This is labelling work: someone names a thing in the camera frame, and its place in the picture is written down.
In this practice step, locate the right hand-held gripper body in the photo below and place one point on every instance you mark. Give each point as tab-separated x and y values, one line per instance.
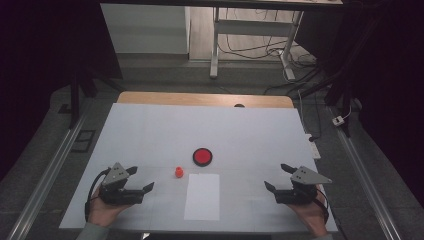
300	195

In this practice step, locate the white desk frame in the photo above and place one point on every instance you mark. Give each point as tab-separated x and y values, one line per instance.
253	28

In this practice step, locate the white power strip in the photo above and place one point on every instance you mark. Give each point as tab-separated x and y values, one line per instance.
314	149

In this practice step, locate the small white adapter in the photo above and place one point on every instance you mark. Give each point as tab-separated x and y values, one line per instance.
338	120

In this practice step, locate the metal floor rail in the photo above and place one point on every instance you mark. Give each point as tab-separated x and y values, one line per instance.
43	180
363	176

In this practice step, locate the small red ball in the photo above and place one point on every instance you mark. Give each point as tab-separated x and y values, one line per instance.
179	172

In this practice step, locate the white cabinet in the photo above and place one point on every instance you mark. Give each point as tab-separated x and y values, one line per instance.
143	30

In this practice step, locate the dark curtain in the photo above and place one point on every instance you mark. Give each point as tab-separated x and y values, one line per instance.
390	66
40	50

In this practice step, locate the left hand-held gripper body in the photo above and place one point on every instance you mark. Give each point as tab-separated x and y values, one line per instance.
115	196

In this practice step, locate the person's left hand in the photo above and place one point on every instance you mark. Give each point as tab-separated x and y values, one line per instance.
103	213

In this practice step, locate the person's right hand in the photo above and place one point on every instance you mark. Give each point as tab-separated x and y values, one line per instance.
310	215

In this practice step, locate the round red ink pad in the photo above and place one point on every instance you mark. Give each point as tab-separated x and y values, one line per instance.
202	156

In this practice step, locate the white sheet of paper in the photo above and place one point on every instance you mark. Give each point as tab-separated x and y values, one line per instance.
202	200

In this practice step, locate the black table grommet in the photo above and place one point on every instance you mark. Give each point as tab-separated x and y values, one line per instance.
239	105

